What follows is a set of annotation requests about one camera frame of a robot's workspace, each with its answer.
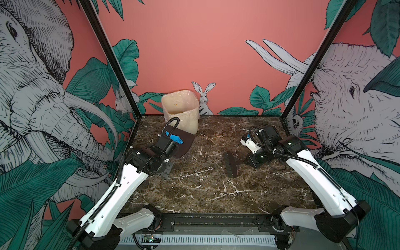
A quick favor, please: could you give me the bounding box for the brown hand brush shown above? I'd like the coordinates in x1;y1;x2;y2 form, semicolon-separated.
223;151;245;178

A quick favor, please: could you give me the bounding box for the blue paper scrap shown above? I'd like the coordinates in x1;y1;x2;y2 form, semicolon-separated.
165;131;184;144

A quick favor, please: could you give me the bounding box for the dark brown dustpan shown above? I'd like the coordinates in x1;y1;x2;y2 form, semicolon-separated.
170;128;195;158

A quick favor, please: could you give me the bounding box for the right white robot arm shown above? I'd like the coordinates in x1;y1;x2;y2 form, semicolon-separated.
241;135;371;243

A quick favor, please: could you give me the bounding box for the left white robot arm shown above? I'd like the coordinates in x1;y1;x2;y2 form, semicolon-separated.
67;134;179;250

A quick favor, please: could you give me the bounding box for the cream bin with plastic liner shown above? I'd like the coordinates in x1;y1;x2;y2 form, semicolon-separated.
161;90;200;134

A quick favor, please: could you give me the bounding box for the black front mounting rail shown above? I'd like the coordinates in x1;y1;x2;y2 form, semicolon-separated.
90;213;341;233

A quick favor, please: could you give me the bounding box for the white slotted cable duct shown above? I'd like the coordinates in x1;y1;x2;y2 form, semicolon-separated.
119;234;277;247

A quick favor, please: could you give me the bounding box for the right black frame post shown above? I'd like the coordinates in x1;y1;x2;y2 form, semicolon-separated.
280;0;357;120

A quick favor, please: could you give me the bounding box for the black frame post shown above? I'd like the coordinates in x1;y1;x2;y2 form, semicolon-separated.
280;0;357;120
78;0;142;119

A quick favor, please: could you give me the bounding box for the left black frame post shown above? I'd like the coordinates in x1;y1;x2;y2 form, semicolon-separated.
78;0;142;119

